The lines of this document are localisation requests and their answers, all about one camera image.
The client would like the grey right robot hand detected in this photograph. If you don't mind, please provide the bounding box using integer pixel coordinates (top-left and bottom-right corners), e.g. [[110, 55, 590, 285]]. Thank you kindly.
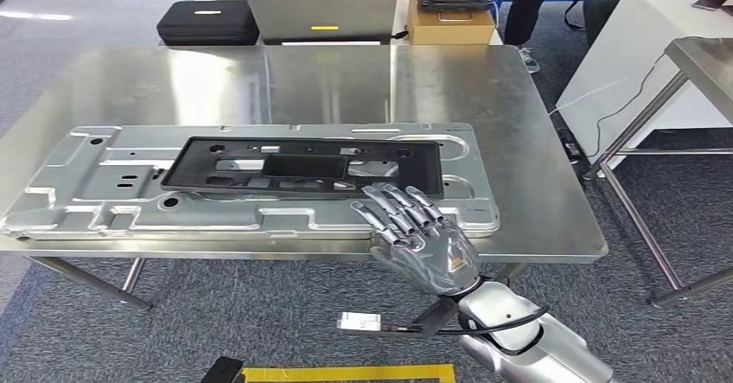
[[350, 182, 481, 297]]

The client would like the black plastic panel part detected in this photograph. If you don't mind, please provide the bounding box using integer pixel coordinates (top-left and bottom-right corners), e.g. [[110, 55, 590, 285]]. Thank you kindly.
[[160, 135, 445, 200]]

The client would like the stainless steel workbench table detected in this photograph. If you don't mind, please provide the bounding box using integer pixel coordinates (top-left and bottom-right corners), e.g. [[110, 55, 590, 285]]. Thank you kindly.
[[0, 43, 610, 313]]

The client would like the yellow floor tape square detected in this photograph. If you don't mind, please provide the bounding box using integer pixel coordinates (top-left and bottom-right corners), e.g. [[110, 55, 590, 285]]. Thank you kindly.
[[240, 364, 457, 383]]

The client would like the black power adapter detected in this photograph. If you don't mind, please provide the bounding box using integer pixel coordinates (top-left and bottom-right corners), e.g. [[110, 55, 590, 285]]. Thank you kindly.
[[558, 129, 585, 165]]

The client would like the brown cardboard box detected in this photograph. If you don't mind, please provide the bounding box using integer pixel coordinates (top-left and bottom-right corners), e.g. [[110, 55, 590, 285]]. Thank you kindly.
[[406, 6, 496, 47]]

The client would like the person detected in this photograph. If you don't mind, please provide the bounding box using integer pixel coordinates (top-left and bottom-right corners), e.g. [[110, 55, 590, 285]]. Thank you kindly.
[[466, 0, 559, 75], [583, 0, 733, 49]]

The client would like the silver laptop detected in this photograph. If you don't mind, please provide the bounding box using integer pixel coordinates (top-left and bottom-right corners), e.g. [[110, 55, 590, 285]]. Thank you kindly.
[[247, 0, 398, 46]]

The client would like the white cabinet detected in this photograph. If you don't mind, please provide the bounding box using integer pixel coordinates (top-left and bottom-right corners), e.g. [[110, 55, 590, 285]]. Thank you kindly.
[[555, 0, 733, 169]]

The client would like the black zip case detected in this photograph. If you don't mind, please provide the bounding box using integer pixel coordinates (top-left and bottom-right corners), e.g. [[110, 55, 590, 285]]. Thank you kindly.
[[156, 0, 260, 47]]

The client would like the stamped silver metal panel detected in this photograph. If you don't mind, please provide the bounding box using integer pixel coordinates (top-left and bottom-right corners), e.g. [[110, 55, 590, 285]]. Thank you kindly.
[[0, 122, 501, 241]]

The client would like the black right wrist camera bracket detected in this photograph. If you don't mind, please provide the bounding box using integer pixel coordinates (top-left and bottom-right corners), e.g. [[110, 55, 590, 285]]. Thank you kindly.
[[380, 296, 459, 337]]

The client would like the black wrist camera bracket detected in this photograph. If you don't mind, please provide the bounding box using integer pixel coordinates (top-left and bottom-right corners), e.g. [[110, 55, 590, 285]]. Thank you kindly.
[[380, 296, 459, 337], [200, 356, 245, 383]]

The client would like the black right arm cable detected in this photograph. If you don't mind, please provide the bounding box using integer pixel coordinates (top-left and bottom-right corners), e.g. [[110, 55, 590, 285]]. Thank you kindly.
[[411, 304, 550, 337]]

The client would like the thin black cable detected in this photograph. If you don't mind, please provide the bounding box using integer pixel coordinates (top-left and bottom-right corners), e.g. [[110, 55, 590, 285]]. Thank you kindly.
[[591, 52, 669, 159]]

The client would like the black left wrist camera bracket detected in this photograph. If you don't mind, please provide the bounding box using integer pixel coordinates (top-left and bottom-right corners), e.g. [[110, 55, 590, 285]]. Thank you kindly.
[[200, 356, 245, 383]]

